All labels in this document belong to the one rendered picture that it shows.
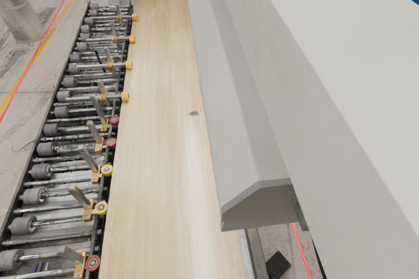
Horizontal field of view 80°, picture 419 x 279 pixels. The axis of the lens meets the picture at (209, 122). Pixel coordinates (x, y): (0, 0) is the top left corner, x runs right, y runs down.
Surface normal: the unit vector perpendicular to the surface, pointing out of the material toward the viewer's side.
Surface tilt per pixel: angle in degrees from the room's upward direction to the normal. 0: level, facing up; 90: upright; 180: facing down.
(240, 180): 61
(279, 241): 0
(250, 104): 0
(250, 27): 90
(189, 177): 0
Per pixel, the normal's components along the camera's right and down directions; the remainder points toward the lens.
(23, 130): 0.03, -0.64
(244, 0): -0.99, 0.08
